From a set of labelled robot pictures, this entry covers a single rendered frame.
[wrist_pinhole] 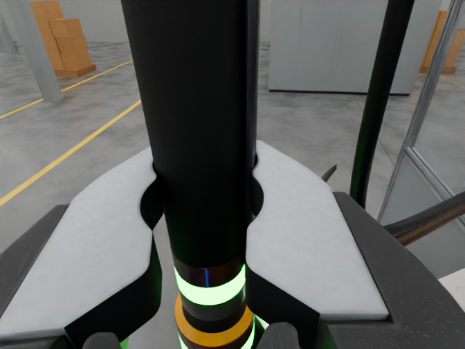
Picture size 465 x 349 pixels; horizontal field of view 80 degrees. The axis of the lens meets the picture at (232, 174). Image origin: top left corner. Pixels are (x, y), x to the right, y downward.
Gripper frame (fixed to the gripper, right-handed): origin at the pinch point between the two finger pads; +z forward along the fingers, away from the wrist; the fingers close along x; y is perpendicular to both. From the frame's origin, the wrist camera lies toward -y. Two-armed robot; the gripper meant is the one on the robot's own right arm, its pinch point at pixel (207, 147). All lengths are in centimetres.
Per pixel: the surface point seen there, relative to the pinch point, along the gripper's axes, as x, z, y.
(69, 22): -347, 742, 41
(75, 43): -347, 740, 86
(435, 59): 91, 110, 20
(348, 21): 214, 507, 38
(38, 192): -191, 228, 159
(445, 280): 37, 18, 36
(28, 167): -230, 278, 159
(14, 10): -327, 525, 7
